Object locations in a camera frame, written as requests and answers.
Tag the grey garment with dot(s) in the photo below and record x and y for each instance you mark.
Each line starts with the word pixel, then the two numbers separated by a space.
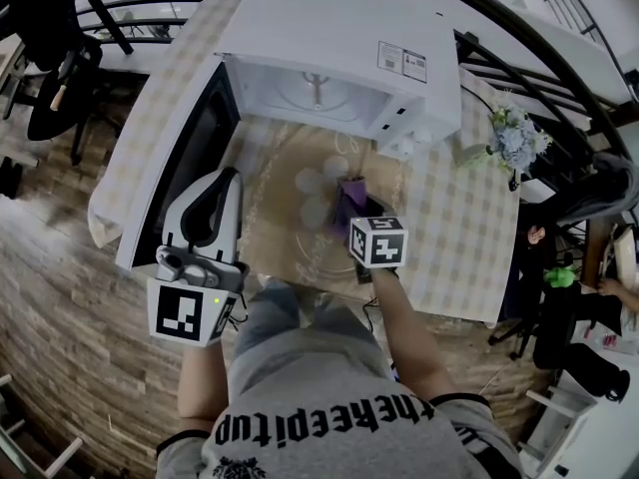
pixel 609 187

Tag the black office chair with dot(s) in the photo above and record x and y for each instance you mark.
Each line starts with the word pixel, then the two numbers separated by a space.
pixel 539 277
pixel 574 347
pixel 50 43

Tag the dark wooden side table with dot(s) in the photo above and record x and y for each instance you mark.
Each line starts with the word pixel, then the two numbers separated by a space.
pixel 596 252

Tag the small pink figure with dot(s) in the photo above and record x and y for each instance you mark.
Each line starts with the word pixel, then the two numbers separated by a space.
pixel 536 235

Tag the person's grey printed t-shirt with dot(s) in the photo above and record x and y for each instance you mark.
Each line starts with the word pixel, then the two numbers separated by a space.
pixel 324 417

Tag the green bag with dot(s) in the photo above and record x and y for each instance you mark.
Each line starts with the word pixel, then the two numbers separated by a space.
pixel 559 276

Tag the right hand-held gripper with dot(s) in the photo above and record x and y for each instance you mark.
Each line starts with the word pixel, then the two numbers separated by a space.
pixel 384 247

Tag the white microwave oven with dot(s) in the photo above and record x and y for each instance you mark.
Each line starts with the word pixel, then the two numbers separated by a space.
pixel 324 23

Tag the flower-shaped glass plate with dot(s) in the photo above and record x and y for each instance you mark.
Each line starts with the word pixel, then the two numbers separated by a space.
pixel 319 247

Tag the table with checkered tablecloth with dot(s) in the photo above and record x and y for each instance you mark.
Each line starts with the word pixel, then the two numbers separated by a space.
pixel 459 237

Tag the person's blue jeans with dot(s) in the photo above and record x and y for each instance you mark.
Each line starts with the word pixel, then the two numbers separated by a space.
pixel 304 327

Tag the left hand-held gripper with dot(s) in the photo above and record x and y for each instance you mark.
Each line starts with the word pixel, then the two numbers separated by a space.
pixel 175 312

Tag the pale blue flower bouquet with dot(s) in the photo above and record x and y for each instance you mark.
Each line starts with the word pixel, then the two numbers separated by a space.
pixel 519 138

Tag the purple cloth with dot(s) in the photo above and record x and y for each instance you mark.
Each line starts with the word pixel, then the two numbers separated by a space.
pixel 349 200

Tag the person's left forearm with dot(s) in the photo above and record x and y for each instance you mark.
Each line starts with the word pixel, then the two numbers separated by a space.
pixel 202 387

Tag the person's right forearm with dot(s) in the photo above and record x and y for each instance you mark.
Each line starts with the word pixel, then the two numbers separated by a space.
pixel 409 337

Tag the black wall railing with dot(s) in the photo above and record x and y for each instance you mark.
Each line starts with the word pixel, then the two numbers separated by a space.
pixel 564 3

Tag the black curved metal railing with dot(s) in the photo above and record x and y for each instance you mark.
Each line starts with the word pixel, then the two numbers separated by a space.
pixel 102 13

